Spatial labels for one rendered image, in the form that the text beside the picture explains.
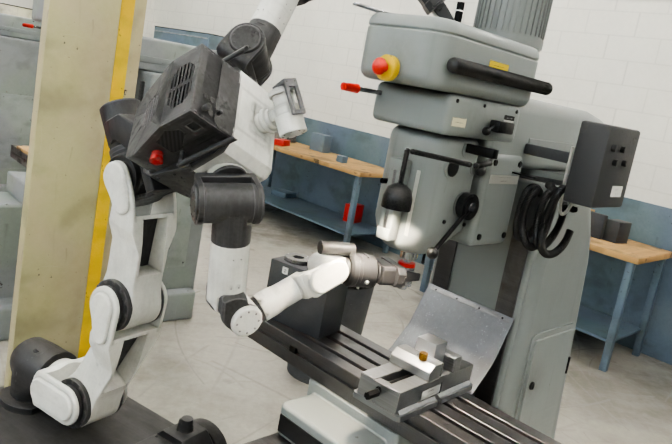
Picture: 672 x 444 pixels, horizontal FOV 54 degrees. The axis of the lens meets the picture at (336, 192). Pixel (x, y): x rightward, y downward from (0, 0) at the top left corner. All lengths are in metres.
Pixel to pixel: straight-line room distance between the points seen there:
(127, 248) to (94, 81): 1.33
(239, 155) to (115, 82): 1.63
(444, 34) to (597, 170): 0.52
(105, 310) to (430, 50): 1.06
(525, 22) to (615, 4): 4.37
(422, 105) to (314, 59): 6.66
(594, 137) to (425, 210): 0.45
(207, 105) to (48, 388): 1.03
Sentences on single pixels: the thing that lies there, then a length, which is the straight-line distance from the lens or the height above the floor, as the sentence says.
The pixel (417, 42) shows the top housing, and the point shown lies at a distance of 1.53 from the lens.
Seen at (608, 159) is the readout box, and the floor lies 1.64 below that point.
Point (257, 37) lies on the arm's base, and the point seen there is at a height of 1.78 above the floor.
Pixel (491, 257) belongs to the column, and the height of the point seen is 1.27.
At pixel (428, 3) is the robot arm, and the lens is 1.71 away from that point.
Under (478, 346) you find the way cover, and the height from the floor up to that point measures 1.01.
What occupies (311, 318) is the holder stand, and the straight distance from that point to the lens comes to 1.99.
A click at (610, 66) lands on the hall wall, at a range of 6.13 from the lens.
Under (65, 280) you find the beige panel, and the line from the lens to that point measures 3.22.
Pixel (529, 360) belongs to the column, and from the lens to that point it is 2.16.
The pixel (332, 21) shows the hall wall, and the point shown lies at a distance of 8.13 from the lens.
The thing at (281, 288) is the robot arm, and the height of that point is 1.19.
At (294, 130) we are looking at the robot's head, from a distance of 1.51.
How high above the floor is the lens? 1.71
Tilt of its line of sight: 9 degrees down
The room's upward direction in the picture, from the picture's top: 10 degrees clockwise
